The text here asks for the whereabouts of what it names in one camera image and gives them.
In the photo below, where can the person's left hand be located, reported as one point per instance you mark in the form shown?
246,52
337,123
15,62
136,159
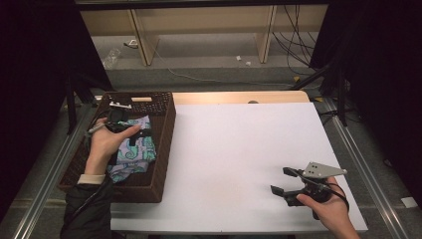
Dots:
104,146

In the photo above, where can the white tape piece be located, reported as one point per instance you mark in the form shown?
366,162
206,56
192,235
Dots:
409,202

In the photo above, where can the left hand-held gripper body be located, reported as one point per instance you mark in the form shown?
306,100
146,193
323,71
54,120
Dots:
118,116

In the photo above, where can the seahorse print cloth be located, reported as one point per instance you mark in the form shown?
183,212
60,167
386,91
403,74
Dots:
137,156

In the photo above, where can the person's right hand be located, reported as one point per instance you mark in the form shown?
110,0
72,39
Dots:
331,212

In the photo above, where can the black curtain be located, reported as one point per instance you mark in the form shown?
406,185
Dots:
33,83
384,83

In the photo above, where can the clear plastic bag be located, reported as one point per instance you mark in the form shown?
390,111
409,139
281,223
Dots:
112,58

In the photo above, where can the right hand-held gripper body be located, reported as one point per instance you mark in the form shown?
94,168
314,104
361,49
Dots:
316,179

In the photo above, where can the light wooden shelf unit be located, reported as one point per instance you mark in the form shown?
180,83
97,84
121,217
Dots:
199,20

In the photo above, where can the yellow tape piece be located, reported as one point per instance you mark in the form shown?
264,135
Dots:
319,99
296,79

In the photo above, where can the black tripod stand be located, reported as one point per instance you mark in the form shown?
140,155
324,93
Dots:
74,99
326,83

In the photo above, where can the aluminium rail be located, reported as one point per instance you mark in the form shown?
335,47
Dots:
368,172
49,172

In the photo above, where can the white table mat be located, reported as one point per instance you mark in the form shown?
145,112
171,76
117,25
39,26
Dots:
239,159

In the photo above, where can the brown woven basket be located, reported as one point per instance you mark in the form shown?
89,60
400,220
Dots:
159,159

